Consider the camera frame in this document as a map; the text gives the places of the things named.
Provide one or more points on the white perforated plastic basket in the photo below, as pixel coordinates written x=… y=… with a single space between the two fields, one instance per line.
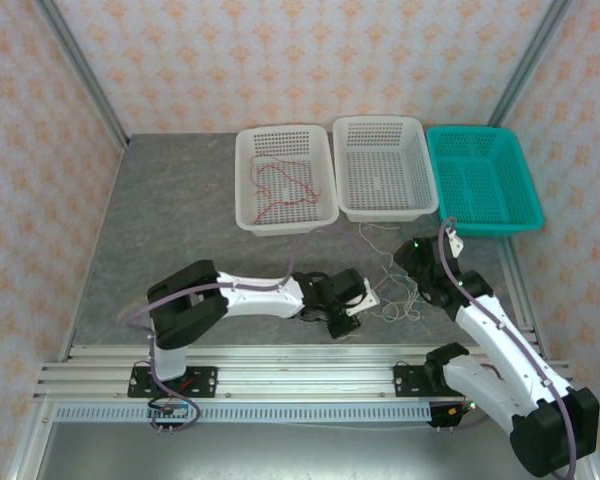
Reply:
x=244 y=180
x=427 y=165

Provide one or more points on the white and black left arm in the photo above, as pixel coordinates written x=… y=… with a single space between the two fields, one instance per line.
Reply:
x=260 y=300

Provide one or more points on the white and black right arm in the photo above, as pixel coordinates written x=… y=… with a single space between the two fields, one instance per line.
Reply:
x=495 y=340

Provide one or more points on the teal perforated plastic basket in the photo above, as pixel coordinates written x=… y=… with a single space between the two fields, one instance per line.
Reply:
x=530 y=200

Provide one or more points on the grey metal bottom panel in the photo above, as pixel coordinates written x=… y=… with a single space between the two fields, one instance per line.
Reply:
x=280 y=452

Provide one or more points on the right controller circuit board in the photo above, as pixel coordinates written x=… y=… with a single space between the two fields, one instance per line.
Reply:
x=452 y=415

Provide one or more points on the controller circuit board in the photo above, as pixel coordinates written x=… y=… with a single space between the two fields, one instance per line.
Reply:
x=172 y=410
x=452 y=415

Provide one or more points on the left controller circuit board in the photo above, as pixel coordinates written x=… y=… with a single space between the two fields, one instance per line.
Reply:
x=172 y=410

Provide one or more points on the aluminium mounting rail frame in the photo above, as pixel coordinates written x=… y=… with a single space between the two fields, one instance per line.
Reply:
x=305 y=367

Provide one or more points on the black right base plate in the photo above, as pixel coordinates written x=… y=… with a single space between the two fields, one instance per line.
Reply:
x=407 y=382

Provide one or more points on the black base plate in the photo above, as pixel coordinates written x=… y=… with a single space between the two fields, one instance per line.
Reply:
x=202 y=382
x=407 y=382

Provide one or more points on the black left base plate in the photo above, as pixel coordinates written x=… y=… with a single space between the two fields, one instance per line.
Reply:
x=202 y=382

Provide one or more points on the aluminium corner post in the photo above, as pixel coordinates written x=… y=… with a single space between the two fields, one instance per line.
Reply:
x=530 y=65
x=80 y=65

